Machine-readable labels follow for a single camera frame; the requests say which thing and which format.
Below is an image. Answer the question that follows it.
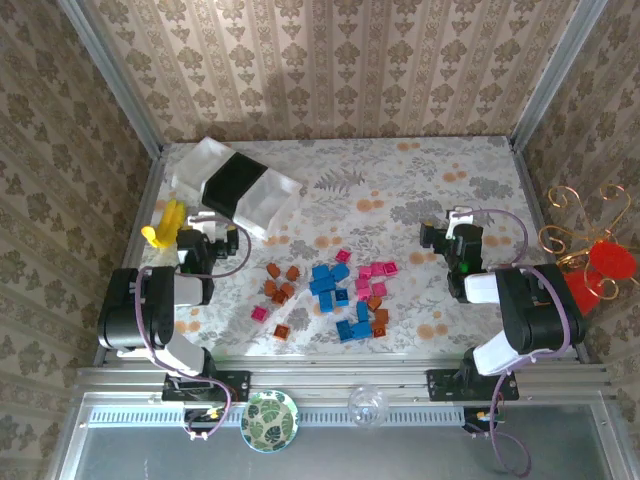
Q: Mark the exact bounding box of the yellow toy banana bunch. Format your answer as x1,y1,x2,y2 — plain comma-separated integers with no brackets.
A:
141,198,187,250

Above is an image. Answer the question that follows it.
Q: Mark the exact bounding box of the aluminium frame post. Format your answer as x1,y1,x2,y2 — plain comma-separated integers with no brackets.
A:
508,0,610,151
56,0,165,157

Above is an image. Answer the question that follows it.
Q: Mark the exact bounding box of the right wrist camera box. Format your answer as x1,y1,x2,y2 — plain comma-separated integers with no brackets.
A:
419,206,474,249

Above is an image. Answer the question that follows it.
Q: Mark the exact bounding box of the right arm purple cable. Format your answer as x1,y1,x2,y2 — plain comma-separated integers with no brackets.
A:
452,208,576,479

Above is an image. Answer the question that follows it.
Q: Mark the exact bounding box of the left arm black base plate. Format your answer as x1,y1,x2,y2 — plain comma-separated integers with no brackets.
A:
162,369,251,403

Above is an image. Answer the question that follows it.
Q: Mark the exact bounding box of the small black connector box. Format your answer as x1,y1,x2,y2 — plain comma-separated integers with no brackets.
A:
462,407,507,434
182,407,226,426

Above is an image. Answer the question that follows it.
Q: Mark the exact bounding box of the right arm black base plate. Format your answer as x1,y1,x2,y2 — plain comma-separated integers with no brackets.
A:
426,368,520,402

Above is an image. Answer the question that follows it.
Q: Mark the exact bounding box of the red cup with wire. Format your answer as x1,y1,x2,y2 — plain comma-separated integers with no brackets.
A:
537,183,640,301

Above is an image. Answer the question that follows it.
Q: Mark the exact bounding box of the red round disc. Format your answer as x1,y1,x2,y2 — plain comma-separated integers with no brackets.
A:
588,239,637,284

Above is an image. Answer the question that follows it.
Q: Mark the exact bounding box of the green leaf pattern bowl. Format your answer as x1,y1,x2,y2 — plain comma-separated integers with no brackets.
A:
240,389,300,454

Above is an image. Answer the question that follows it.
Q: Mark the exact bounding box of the grey slotted cable duct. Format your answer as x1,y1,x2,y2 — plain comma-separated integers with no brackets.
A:
82,403,469,430

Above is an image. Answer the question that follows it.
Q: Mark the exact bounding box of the grey metal shelf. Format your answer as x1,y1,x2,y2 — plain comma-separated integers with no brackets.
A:
49,392,632,480

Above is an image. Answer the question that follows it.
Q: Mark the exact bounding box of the black plastic container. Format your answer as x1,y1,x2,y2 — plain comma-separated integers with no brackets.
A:
201,152,270,221

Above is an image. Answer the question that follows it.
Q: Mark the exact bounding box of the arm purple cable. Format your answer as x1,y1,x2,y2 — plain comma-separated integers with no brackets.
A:
452,208,576,479
135,214,253,442

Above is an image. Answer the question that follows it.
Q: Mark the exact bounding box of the clear glass ball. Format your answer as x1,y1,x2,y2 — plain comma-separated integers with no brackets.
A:
347,384,390,428

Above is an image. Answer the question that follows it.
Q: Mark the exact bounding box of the aluminium table side rail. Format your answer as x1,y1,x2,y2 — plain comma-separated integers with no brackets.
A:
508,142,591,365

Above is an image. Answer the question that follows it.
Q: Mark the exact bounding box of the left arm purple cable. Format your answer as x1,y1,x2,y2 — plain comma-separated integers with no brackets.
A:
135,214,253,442

